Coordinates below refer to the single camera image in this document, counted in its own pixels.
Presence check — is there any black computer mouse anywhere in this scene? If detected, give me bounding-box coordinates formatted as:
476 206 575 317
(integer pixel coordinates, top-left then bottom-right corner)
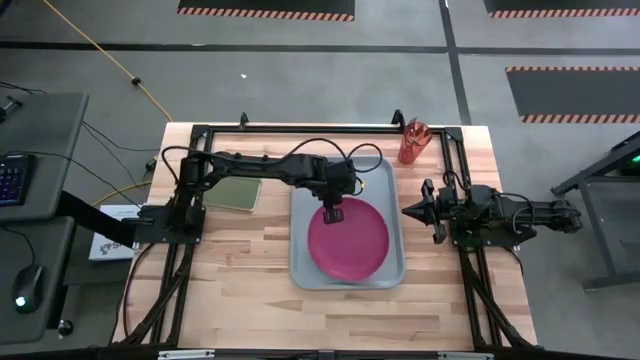
11 264 45 315

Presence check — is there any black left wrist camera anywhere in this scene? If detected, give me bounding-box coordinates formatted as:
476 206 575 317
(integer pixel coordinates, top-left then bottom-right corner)
334 160 359 193

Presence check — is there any black flat bar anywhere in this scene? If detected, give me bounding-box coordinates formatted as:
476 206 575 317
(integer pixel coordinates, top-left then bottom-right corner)
54 189 139 249

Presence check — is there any dark metal desk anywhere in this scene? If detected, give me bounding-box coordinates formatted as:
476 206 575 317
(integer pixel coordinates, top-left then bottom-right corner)
550 130 640 293

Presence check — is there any grey desk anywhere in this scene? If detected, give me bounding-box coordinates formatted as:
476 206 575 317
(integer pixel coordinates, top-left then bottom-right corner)
0 92 90 224
0 215 77 346

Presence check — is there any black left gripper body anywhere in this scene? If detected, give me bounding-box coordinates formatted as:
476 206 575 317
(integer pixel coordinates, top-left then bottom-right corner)
313 158 359 207

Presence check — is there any black aluminium table frame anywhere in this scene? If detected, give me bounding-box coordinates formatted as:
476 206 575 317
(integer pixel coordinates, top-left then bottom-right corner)
113 108 539 352

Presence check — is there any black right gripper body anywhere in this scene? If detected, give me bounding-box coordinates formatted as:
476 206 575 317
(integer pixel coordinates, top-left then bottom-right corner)
421 178 454 245

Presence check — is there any black backlit keyboard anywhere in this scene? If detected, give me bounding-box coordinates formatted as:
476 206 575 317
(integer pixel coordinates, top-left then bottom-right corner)
0 152 38 209

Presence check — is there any black hazard-striped floor mat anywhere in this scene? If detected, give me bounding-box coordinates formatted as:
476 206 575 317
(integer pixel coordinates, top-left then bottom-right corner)
505 66 640 125
483 0 640 19
176 0 356 23

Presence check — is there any white printed box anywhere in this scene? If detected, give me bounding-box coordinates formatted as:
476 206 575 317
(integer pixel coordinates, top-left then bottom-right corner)
88 203 144 262

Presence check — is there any silver metal bracket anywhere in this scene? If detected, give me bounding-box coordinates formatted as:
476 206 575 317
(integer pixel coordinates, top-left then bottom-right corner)
157 349 216 360
437 351 496 360

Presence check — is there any grey plastic tray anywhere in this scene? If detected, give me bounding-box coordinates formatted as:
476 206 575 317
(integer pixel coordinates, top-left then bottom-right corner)
289 155 407 291

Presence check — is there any red translucent plastic cup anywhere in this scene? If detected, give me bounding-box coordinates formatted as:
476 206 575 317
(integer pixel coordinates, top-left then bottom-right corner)
397 118 433 166

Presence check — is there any yellow floor cable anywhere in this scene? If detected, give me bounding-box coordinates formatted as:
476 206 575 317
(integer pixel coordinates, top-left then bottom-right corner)
42 0 174 207

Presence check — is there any magenta plastic plate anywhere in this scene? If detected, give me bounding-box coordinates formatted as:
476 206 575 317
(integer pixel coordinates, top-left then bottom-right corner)
306 196 391 282

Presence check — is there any thin black floor cable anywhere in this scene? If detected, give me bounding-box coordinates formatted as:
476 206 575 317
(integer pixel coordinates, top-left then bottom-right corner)
81 119 161 153
4 149 142 207

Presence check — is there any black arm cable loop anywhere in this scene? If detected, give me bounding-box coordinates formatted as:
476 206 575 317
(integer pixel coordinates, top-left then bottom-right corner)
346 143 384 175
288 137 351 166
160 145 200 185
492 191 536 234

